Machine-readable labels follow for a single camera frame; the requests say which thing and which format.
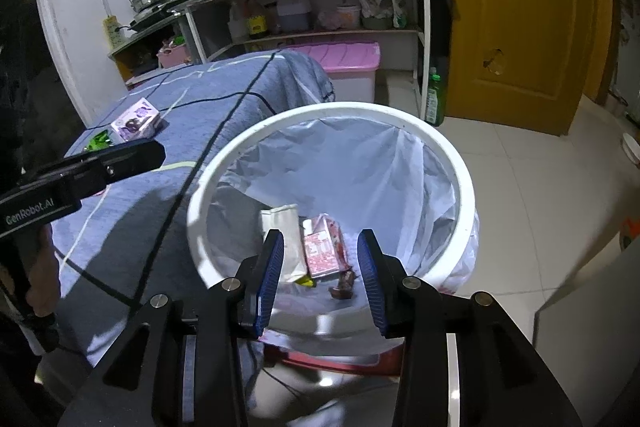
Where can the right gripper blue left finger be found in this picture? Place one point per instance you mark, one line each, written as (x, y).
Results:
(268, 268)

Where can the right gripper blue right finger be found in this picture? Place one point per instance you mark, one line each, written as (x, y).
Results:
(374, 277)

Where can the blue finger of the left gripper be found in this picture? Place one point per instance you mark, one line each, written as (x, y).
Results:
(129, 159)

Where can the purple grape milk carton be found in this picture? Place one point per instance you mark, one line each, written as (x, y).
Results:
(139, 121)

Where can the white paper bag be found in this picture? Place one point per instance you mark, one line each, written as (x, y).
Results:
(285, 219)

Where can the red strawberry milk carton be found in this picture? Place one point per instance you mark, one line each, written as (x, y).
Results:
(324, 246)

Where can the brown chocolate wrapper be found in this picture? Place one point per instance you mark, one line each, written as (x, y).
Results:
(344, 289)

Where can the translucent trash bag liner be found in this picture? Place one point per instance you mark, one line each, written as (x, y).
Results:
(332, 201)

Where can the white round trash bin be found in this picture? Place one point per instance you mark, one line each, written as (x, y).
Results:
(332, 216)

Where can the person left hand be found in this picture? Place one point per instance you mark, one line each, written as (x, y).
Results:
(45, 288)

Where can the blue checked tablecloth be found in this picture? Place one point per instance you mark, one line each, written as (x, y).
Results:
(129, 242)

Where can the wooden low shelf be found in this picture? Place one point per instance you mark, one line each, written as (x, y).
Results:
(137, 56)

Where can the pink plastic basket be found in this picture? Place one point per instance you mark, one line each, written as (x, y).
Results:
(172, 56)

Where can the yellow power strip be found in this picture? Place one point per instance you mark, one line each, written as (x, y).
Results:
(113, 31)

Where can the black induction cooktop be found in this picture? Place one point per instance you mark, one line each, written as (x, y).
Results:
(154, 14)

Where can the green glass bottle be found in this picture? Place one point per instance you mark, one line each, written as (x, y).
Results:
(435, 98)

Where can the brown cooking oil bottle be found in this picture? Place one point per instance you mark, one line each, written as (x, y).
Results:
(256, 20)

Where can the pink lid storage box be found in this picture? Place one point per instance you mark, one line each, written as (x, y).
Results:
(351, 66)

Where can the blue plastic jug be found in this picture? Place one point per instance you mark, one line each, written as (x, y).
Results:
(294, 15)

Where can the white metal shelf rack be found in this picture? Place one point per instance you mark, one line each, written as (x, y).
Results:
(408, 47)

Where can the white floor bowl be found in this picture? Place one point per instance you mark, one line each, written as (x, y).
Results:
(631, 148)

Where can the yellow wooden door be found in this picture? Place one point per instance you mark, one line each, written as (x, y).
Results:
(525, 63)

